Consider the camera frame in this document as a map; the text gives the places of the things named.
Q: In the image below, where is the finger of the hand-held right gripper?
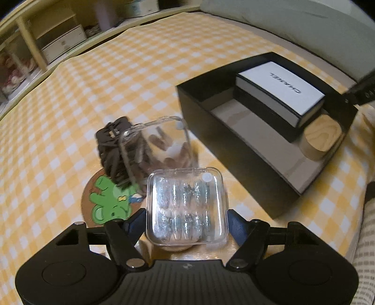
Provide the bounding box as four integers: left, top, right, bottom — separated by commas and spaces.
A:
345, 69, 375, 107

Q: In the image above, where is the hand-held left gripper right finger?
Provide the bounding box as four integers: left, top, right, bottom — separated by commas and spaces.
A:
225, 208, 323, 270

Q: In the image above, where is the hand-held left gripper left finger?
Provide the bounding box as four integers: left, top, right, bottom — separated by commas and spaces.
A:
54, 208, 147, 270

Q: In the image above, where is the round green elephant coaster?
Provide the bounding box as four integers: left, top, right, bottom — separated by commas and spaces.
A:
80, 172, 147, 229

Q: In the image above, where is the small clear case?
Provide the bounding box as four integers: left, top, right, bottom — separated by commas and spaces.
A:
145, 167, 230, 245

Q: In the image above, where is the oval wooden box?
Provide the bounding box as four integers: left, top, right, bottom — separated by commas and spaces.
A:
299, 114, 346, 161

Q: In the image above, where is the brown hair claw clip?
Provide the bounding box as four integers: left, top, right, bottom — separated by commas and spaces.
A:
95, 116, 147, 189

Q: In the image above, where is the clear box of brown pieces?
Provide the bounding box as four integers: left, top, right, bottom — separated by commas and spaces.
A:
118, 115, 196, 189

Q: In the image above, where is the black and white gift box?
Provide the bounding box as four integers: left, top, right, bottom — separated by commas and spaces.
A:
233, 61, 326, 144

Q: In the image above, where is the black rectangular tray box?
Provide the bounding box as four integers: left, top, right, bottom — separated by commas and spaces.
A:
175, 52, 360, 221

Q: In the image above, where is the grey pillow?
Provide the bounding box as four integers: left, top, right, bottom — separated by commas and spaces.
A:
200, 0, 375, 86

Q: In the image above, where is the person's patterned clothing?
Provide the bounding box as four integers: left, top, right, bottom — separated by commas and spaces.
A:
350, 180, 375, 305

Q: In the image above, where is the yellow checked blanket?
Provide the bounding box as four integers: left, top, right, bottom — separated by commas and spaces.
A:
0, 12, 370, 294

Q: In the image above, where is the white drawer box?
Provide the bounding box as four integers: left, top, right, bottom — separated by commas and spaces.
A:
41, 25, 88, 64

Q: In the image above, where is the dark patterned scrunchie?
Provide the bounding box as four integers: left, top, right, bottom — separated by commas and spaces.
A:
85, 23, 102, 38

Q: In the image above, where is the long wooden shelf unit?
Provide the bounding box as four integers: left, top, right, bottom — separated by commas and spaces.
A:
0, 0, 203, 121

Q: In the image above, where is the purple box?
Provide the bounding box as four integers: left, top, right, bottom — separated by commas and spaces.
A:
95, 0, 118, 30

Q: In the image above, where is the wooden desktop organiser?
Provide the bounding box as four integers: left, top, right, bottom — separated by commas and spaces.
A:
16, 6, 88, 71

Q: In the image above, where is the white tissue pack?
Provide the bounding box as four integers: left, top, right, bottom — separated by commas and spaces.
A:
130, 0, 160, 12

